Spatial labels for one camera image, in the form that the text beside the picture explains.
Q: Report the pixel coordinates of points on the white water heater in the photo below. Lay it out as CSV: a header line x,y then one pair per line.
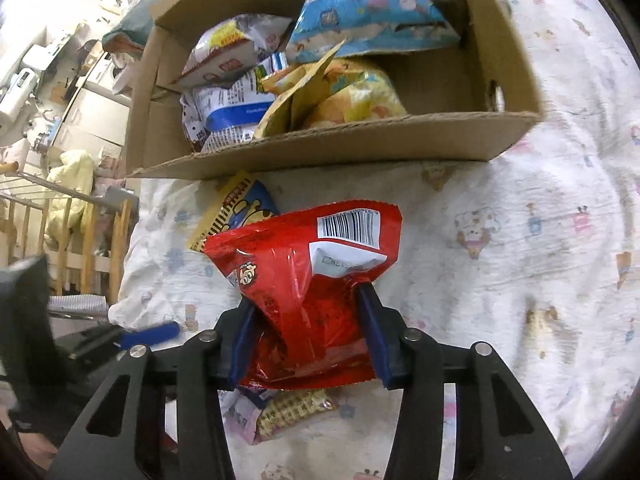
x,y
17,92

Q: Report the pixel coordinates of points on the red snack packet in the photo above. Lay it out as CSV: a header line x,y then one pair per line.
x,y
300,280

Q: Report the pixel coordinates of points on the silver white snack packet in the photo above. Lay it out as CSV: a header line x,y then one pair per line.
x,y
192,125

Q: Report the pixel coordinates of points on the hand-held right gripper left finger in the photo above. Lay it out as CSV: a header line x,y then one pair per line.
x,y
244,345

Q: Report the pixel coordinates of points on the yellow checkered snack packet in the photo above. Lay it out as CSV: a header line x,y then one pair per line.
x,y
295,405

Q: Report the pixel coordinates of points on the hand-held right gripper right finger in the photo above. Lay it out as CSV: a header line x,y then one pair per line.
x,y
376,340

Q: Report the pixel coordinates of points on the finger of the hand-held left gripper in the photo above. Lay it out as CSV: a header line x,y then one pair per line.
x,y
150,335

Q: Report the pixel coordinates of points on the white dark-blue snack packet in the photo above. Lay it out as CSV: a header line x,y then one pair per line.
x,y
230,107

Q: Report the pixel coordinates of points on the metal drying rack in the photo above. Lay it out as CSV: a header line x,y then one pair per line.
x,y
75,187

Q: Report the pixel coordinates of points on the white yellow-cornered snack packet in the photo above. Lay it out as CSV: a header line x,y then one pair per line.
x,y
225,50

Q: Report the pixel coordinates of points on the white light-blue snack packet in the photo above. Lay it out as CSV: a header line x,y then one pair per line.
x,y
370,15

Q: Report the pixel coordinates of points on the teal cushion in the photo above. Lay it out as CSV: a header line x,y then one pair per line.
x,y
132,27

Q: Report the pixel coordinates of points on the pale yellow jacket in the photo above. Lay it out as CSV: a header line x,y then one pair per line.
x,y
70,180

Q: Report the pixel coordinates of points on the brown cardboard box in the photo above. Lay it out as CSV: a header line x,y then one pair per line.
x,y
350,147

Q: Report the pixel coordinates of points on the wooden slatted rail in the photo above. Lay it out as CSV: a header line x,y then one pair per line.
x,y
65,240

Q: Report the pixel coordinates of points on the white base cabinets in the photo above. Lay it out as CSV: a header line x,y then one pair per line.
x,y
95,115

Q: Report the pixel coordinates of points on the small pink snack packet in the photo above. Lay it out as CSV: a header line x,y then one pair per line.
x,y
240,412

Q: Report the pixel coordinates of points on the yellow-blue striped snack packet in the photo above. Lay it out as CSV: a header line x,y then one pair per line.
x,y
240,210

